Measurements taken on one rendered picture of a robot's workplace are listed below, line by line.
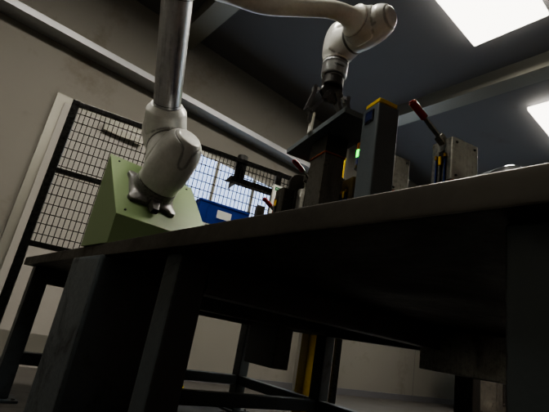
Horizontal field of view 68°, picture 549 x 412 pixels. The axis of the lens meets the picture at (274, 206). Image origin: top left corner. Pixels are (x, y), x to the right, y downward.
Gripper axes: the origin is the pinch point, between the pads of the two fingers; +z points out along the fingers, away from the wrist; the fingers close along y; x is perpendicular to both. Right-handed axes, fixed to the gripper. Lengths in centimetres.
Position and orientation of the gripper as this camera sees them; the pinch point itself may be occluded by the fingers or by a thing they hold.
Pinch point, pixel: (325, 131)
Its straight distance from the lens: 139.3
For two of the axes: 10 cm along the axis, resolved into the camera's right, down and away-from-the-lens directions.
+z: -1.7, 9.5, -2.7
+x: -3.1, 2.1, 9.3
